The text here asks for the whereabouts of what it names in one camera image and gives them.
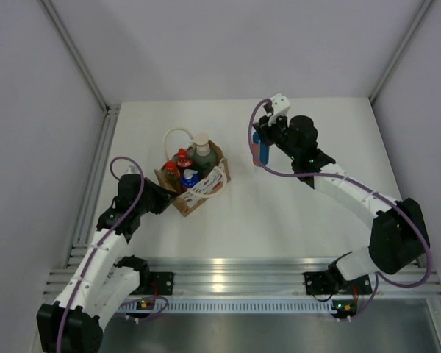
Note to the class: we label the blue orange pump bottle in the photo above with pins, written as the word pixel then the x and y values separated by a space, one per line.
pixel 189 179

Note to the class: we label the white slotted cable duct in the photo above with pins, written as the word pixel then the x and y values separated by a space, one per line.
pixel 180 306

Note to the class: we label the aluminium frame post right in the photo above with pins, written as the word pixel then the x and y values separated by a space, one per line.
pixel 404 42

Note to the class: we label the aluminium frame post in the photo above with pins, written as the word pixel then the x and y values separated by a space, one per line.
pixel 65 36
pixel 404 42

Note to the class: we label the watermelon print jute bag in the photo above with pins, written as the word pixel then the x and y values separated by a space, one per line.
pixel 207 188

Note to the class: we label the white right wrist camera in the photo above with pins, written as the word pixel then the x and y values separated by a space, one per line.
pixel 277 105

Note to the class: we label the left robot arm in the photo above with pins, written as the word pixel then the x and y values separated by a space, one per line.
pixel 75 321

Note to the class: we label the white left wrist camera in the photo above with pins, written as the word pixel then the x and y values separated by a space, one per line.
pixel 132 170

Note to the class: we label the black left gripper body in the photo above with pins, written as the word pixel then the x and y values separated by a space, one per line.
pixel 153 200

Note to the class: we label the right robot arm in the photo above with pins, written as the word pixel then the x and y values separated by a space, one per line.
pixel 398 232

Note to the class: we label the grey-green pump soap bottle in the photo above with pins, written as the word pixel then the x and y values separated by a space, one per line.
pixel 204 157

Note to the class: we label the green dish soap bottle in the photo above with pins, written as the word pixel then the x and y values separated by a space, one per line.
pixel 182 160

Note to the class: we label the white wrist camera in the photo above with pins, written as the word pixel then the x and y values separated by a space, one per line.
pixel 132 170
pixel 277 105

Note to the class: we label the yellow dish soap bottle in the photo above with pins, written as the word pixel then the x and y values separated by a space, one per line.
pixel 172 175

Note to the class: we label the aluminium frame post left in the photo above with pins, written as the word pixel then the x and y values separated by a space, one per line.
pixel 65 36

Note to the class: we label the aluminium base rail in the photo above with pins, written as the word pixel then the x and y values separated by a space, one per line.
pixel 254 278

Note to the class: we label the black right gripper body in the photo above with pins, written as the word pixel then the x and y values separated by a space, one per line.
pixel 277 134

